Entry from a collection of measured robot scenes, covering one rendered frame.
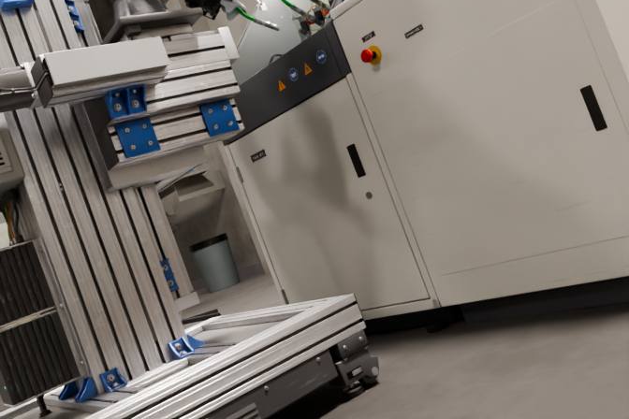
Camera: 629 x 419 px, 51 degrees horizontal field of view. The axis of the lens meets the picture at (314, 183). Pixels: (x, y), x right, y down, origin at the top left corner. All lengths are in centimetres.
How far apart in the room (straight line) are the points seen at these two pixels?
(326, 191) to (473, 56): 68
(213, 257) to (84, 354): 563
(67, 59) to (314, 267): 113
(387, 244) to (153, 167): 72
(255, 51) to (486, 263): 131
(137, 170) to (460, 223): 85
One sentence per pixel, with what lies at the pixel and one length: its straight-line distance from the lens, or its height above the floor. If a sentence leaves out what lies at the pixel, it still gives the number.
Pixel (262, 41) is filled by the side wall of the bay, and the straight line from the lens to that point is 269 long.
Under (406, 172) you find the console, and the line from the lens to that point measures 186.
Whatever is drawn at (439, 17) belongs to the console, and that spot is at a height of 80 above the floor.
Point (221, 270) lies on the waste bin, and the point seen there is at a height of 20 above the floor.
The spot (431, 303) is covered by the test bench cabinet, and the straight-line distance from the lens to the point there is 195.
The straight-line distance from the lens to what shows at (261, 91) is 222.
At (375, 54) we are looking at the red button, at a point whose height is 80.
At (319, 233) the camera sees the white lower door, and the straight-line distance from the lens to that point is 216.
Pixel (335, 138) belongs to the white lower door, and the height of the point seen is 64.
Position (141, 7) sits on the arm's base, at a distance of 174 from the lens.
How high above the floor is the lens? 46
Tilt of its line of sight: 2 degrees up
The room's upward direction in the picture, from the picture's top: 21 degrees counter-clockwise
